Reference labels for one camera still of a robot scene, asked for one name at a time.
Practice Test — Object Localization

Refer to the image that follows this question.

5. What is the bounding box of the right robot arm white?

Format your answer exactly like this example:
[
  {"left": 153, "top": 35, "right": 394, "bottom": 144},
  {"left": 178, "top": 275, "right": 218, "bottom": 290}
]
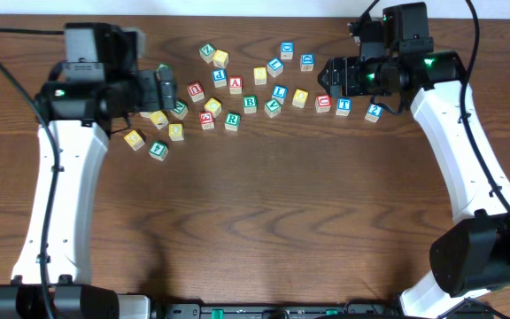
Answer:
[{"left": 318, "top": 51, "right": 510, "bottom": 318}]

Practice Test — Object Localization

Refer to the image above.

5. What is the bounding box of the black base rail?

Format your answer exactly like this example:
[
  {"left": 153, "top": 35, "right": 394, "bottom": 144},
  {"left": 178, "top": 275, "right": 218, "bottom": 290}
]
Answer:
[{"left": 149, "top": 300, "right": 408, "bottom": 319}]

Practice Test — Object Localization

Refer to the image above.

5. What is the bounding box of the green N wooden block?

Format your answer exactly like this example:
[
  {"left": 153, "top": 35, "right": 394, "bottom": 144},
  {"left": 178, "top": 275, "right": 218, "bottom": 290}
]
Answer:
[{"left": 171, "top": 100, "right": 189, "bottom": 120}]

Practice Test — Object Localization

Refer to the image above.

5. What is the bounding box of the green 4 wooden block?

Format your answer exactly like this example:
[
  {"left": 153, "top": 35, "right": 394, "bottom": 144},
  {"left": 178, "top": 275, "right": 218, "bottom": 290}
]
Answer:
[{"left": 149, "top": 141, "right": 168, "bottom": 161}]

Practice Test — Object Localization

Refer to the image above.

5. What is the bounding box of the red U block right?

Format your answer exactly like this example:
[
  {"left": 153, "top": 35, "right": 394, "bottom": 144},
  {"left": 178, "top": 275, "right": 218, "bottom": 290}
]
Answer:
[{"left": 315, "top": 95, "right": 332, "bottom": 113}]

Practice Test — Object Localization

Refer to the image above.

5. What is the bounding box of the yellow O wooden block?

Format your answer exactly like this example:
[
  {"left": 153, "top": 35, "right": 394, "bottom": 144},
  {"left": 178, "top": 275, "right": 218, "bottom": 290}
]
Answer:
[{"left": 168, "top": 123, "right": 184, "bottom": 141}]

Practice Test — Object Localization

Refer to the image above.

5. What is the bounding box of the blue l wooden block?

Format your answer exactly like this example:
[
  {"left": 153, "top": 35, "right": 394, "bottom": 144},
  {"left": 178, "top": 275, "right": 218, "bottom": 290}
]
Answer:
[
  {"left": 271, "top": 85, "right": 288, "bottom": 105},
  {"left": 267, "top": 58, "right": 284, "bottom": 78}
]

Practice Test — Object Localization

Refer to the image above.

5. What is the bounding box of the green R wooden block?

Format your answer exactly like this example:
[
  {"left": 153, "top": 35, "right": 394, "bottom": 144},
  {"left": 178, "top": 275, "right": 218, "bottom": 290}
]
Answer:
[{"left": 224, "top": 113, "right": 241, "bottom": 131}]

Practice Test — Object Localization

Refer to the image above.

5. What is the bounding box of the blue D wooden block top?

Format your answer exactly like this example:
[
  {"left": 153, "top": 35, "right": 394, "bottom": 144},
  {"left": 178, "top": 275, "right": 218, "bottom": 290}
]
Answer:
[{"left": 280, "top": 42, "right": 294, "bottom": 60}]

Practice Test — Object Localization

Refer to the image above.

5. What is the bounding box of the blue L wooden block upper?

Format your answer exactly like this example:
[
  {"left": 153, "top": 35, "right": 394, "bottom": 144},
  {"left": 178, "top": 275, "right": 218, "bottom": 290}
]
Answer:
[{"left": 267, "top": 58, "right": 284, "bottom": 78}]

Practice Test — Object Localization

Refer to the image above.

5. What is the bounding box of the red E wooden block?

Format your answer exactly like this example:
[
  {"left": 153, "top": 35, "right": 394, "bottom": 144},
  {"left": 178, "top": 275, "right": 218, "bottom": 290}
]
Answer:
[{"left": 199, "top": 112, "right": 215, "bottom": 130}]

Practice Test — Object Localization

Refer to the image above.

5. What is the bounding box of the blue T wooden block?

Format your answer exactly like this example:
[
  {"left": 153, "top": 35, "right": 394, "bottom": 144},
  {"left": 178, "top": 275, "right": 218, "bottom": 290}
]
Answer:
[{"left": 336, "top": 97, "right": 352, "bottom": 117}]

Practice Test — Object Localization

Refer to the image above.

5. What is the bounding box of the green V block centre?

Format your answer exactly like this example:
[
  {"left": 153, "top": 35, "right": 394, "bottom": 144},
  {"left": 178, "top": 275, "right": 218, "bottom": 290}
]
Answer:
[{"left": 264, "top": 98, "right": 282, "bottom": 118}]

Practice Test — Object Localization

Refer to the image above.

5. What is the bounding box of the yellow wooden block near Z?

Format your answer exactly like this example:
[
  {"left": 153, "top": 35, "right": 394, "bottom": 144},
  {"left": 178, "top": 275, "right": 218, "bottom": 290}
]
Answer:
[{"left": 212, "top": 50, "right": 229, "bottom": 69}]

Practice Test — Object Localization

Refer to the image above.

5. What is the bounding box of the green J wooden block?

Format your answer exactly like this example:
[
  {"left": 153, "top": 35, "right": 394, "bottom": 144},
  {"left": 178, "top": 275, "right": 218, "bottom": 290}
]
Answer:
[{"left": 157, "top": 63, "right": 171, "bottom": 70}]

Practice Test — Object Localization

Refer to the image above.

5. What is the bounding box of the blue L wooden block lower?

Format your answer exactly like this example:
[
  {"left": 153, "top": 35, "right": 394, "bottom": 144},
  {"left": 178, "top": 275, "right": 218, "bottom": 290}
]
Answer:
[{"left": 271, "top": 85, "right": 288, "bottom": 105}]

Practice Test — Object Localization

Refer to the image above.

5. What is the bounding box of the red A wooden block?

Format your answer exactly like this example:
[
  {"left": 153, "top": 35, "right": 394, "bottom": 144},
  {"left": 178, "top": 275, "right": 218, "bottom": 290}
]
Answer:
[{"left": 228, "top": 76, "right": 243, "bottom": 94}]

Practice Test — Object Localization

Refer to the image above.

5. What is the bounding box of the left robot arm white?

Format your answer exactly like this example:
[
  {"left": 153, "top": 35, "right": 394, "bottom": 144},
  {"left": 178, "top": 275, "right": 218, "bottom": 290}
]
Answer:
[{"left": 0, "top": 64, "right": 176, "bottom": 318}]

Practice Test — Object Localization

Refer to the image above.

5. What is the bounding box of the yellow S wooden block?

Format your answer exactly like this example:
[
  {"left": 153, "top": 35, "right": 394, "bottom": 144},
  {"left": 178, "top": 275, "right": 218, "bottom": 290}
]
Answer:
[{"left": 253, "top": 66, "right": 267, "bottom": 85}]

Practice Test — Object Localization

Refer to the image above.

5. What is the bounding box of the blue P wooden block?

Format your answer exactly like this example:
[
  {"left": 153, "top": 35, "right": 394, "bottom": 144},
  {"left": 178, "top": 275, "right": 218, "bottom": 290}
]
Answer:
[{"left": 212, "top": 69, "right": 228, "bottom": 88}]

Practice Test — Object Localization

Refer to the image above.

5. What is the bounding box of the yellow K wooden block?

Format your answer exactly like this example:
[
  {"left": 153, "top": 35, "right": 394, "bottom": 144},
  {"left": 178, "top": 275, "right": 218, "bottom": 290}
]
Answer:
[{"left": 149, "top": 111, "right": 169, "bottom": 130}]

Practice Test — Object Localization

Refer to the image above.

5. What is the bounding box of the yellow C wooden block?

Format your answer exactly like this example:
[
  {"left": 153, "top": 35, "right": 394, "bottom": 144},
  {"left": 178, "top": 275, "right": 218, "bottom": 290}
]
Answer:
[{"left": 205, "top": 97, "right": 222, "bottom": 118}]

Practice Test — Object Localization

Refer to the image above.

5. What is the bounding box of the green Z wooden block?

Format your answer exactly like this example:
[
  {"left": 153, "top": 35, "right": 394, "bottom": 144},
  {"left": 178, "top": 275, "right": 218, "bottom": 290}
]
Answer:
[{"left": 199, "top": 43, "right": 216, "bottom": 64}]

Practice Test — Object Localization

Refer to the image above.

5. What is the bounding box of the blue 2 wooden block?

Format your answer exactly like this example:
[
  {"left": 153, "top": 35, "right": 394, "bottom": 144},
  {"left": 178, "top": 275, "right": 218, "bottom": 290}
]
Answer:
[{"left": 365, "top": 104, "right": 383, "bottom": 122}]

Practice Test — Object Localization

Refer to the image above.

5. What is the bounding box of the blue D wooden block right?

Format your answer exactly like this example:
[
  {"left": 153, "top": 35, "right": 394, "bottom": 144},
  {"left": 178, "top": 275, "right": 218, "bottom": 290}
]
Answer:
[{"left": 300, "top": 53, "right": 315, "bottom": 72}]

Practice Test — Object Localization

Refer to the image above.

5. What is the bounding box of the yellow G wooden block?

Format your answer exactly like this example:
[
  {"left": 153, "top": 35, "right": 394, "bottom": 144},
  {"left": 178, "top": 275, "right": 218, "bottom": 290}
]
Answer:
[{"left": 124, "top": 129, "right": 146, "bottom": 151}]

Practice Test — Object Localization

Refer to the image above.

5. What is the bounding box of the blue d wooden block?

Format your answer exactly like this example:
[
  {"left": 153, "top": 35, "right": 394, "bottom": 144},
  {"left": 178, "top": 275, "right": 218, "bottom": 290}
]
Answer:
[
  {"left": 300, "top": 53, "right": 315, "bottom": 72},
  {"left": 280, "top": 42, "right": 294, "bottom": 60}
]

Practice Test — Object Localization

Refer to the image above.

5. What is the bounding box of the green B wooden block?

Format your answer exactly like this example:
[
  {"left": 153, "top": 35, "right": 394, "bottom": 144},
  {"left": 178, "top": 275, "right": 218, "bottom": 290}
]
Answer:
[{"left": 243, "top": 95, "right": 258, "bottom": 114}]

